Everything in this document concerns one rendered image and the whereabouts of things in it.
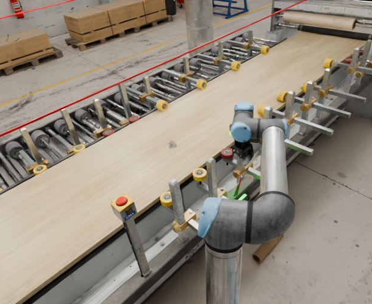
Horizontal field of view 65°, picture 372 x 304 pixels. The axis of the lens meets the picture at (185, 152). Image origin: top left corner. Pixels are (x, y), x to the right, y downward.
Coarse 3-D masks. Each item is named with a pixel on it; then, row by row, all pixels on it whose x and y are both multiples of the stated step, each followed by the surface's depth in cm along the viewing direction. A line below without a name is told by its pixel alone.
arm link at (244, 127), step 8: (240, 112) 132; (240, 120) 127; (248, 120) 126; (256, 120) 125; (232, 128) 126; (240, 128) 124; (248, 128) 123; (256, 128) 124; (232, 136) 128; (240, 136) 127; (248, 136) 125; (256, 136) 126
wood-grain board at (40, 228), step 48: (288, 48) 307; (336, 48) 294; (192, 96) 245; (240, 96) 237; (96, 144) 203; (144, 144) 198; (192, 144) 192; (48, 192) 169; (96, 192) 165; (144, 192) 162; (0, 240) 146; (48, 240) 143; (96, 240) 140; (0, 288) 125
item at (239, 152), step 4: (236, 144) 148; (240, 144) 147; (244, 144) 147; (248, 144) 149; (232, 148) 150; (236, 148) 147; (240, 148) 147; (244, 148) 146; (248, 148) 148; (252, 148) 150; (232, 152) 151; (236, 152) 150; (240, 152) 147; (244, 152) 146; (248, 152) 150; (240, 156) 149; (244, 156) 148
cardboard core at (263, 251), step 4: (280, 236) 227; (276, 240) 225; (264, 244) 221; (268, 244) 221; (272, 244) 222; (260, 248) 219; (264, 248) 219; (268, 248) 220; (272, 248) 222; (256, 252) 217; (260, 252) 216; (264, 252) 217; (268, 252) 219; (256, 256) 221; (260, 256) 215; (264, 256) 216; (256, 260) 220; (260, 260) 214
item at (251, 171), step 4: (224, 160) 186; (228, 160) 183; (232, 160) 181; (236, 160) 181; (232, 164) 182; (236, 164) 179; (252, 168) 174; (248, 172) 174; (252, 172) 172; (256, 172) 171; (256, 176) 171
